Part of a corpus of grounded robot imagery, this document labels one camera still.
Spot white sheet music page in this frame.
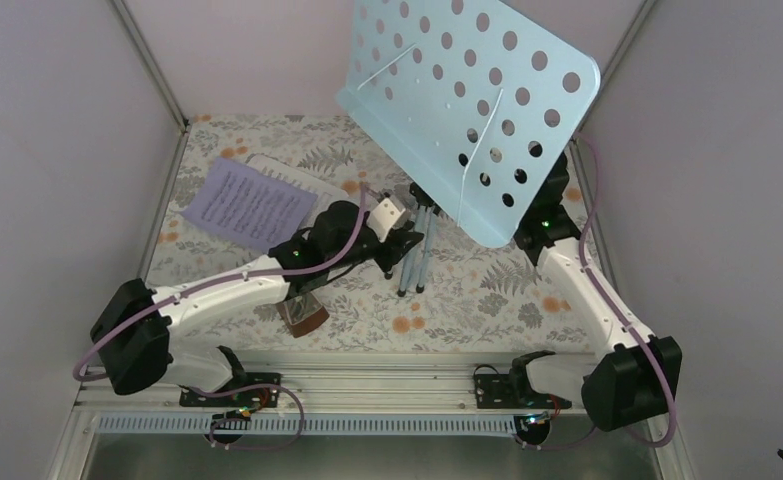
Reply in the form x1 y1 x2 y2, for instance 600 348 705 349
246 154 349 210

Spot clear plastic metronome cover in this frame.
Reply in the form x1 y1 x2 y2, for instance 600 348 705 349
282 294 322 324

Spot brown wooden metronome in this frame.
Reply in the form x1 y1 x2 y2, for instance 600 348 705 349
276 293 330 338

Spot lavender sheet music page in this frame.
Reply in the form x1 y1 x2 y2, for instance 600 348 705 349
181 157 318 252

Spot light blue music stand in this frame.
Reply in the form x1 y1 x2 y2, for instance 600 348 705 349
336 1 601 262

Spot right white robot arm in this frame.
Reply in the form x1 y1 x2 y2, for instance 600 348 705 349
509 156 682 448

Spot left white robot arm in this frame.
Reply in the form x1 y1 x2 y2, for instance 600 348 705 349
90 199 424 395

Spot floral patterned table mat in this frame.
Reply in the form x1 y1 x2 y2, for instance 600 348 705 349
146 115 592 353

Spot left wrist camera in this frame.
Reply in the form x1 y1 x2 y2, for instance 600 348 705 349
366 194 411 243

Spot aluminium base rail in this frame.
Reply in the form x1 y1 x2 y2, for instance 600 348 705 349
72 349 674 415

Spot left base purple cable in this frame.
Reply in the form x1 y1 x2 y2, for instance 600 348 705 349
207 384 306 453

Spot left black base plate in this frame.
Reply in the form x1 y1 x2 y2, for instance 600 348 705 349
179 372 282 411

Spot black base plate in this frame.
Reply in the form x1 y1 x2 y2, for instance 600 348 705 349
179 372 282 411
473 373 573 410

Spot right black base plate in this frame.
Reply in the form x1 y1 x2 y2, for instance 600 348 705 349
473 373 573 410

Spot perforated cable tray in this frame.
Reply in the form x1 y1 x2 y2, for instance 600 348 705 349
94 412 543 437

